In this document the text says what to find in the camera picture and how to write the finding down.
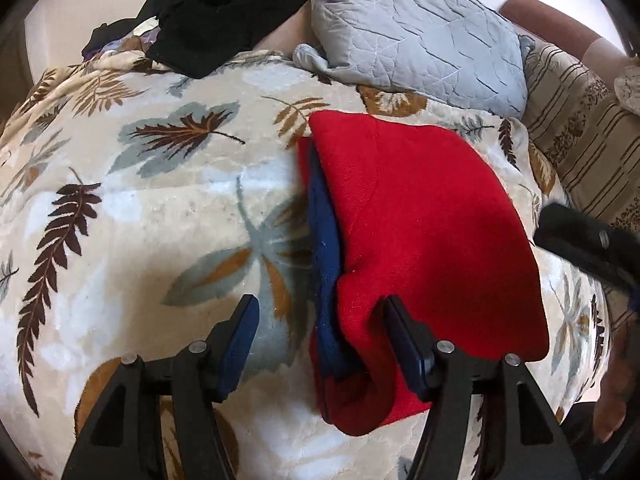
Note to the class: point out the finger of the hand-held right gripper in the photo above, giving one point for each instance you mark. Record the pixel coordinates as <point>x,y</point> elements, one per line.
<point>580,240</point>

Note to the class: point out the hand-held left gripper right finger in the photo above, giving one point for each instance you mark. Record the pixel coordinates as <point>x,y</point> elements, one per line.
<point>407,350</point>

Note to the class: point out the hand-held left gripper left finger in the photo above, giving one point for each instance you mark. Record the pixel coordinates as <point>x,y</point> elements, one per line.
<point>240,345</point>

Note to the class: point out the red and blue knit sweater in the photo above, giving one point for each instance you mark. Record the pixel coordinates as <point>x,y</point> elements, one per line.
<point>425,210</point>

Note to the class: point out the person's right forearm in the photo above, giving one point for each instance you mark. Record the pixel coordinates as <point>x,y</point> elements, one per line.
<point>617,385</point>

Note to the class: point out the beige striped cushion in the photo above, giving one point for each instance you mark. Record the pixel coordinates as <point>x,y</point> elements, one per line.
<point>580,145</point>

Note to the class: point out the beige leaf print blanket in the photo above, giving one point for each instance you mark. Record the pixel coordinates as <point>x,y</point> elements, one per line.
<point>150,235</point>

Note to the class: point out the white lace doily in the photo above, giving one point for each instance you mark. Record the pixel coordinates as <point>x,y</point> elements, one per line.
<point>629,92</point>

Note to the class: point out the brown upholstered armrest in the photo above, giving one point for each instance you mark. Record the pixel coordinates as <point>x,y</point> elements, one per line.
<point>550,22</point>

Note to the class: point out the grey quilted pillow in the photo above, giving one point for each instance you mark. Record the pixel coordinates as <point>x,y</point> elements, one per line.
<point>415,30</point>

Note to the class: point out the pale pink sheet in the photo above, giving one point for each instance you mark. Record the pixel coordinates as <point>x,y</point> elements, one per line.
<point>285,35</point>

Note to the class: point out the purple cloth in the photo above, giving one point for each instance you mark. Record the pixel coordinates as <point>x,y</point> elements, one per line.
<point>135,40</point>

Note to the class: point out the black cloth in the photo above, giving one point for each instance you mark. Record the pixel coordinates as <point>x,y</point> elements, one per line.
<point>215,15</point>

